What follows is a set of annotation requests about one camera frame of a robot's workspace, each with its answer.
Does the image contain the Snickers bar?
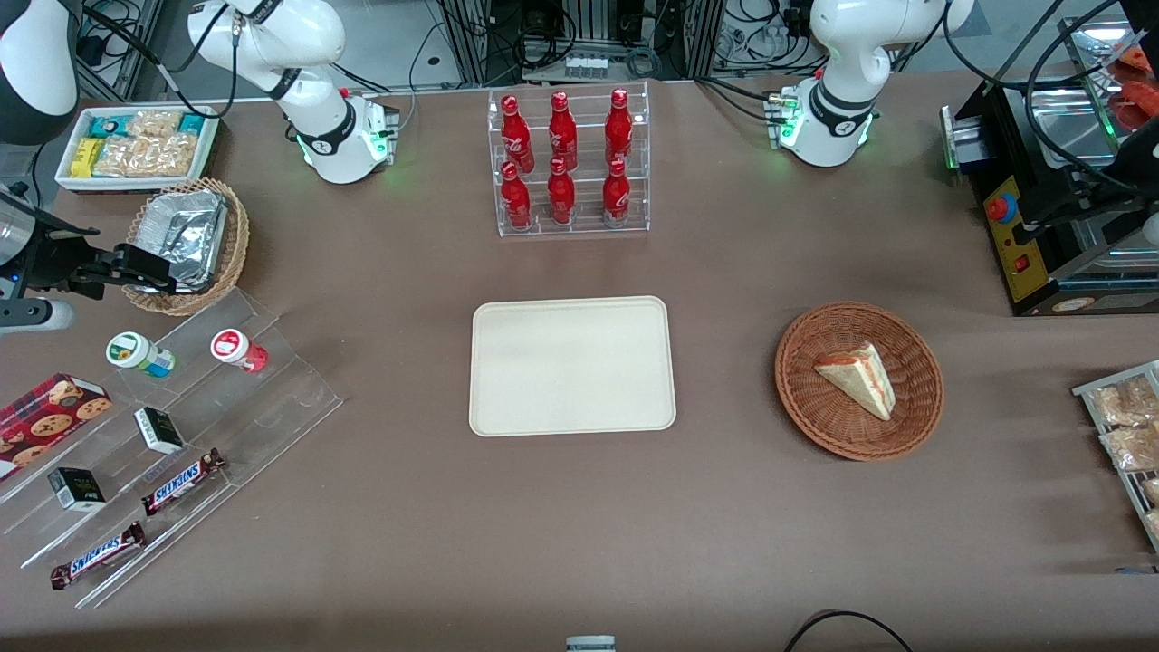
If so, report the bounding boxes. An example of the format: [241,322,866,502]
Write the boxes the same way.
[141,448,226,517]
[50,522,147,590]

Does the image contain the light tan wicker basket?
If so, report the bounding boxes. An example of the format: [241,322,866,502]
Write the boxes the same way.
[122,177,250,317]

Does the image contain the round brown wicker basket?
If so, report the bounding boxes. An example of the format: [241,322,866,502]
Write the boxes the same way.
[774,302,945,463]

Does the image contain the red cola bottle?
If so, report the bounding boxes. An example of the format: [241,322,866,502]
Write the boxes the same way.
[605,88,633,166]
[501,95,535,174]
[602,158,631,226]
[547,158,576,225]
[501,161,532,230]
[549,91,579,171]

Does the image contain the aluminium foil tray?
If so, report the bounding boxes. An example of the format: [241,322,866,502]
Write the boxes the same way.
[136,190,227,292]

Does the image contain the cream plastic tray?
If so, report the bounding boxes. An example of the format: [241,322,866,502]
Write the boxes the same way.
[468,296,677,437]

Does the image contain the clear bag of snacks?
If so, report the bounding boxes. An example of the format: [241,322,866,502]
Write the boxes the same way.
[1089,377,1159,427]
[1099,423,1159,473]

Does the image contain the black machine with yellow panel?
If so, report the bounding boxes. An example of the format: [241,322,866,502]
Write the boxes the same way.
[942,16,1159,318]

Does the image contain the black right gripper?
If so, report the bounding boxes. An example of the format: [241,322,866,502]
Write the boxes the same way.
[25,225,179,302]

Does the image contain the clear acrylic stepped display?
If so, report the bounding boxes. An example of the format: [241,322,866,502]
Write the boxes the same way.
[0,288,343,609]

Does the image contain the clear acrylic bottle rack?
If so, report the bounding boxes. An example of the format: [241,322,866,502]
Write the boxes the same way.
[487,81,651,238]

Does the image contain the red cookie box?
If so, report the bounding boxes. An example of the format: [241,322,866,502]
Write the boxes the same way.
[0,373,113,482]

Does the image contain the small rice cracker bag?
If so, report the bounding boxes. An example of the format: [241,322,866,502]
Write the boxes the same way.
[127,110,183,139]

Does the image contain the large rice cracker bag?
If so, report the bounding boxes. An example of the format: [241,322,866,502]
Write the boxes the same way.
[94,134,197,178]

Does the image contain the triangular sandwich wedge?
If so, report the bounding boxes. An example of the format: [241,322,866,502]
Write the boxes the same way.
[813,341,897,422]

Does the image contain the black cable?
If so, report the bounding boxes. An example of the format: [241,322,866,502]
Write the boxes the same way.
[783,610,915,652]

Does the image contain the red gum bottle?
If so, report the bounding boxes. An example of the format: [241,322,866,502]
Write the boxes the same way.
[210,329,270,374]

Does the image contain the wire rack tray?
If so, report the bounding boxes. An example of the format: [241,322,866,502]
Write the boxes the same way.
[1073,360,1159,553]

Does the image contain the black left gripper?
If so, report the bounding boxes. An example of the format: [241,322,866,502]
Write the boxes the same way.
[1012,116,1159,247]

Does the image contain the red snack packet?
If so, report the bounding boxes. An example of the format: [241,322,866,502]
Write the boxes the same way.
[1108,47,1159,129]

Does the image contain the small black box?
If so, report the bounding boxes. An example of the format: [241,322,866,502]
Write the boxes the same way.
[134,407,186,455]
[47,467,107,513]

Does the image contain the white plastic snack bin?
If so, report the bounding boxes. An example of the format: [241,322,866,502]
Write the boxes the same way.
[55,104,221,194]

